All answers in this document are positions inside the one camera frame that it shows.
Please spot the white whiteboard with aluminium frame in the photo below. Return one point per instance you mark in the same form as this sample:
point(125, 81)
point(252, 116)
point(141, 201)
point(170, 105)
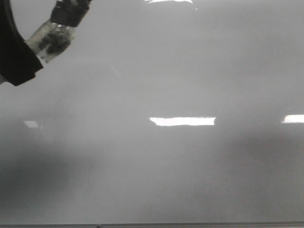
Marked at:
point(167, 112)

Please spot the white black whiteboard marker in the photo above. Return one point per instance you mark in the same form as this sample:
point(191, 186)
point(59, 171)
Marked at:
point(55, 35)

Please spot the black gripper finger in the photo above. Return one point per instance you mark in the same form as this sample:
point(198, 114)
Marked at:
point(18, 63)

